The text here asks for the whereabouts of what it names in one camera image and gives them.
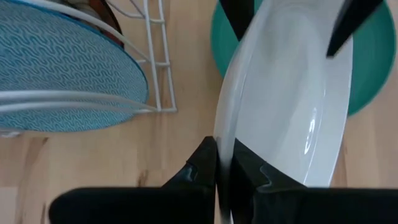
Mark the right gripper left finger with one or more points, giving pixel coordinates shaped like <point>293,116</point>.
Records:
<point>140,205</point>

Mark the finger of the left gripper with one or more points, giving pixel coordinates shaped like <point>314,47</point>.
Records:
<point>354,18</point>
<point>239,15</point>

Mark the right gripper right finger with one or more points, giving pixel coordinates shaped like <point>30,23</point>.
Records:
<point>295,205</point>

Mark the white plate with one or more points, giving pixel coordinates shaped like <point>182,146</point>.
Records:
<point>280,93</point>

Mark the blue textured plate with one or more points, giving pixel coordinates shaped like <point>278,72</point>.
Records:
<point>62,62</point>

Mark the large green plate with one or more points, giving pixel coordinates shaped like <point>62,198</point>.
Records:
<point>373,62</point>

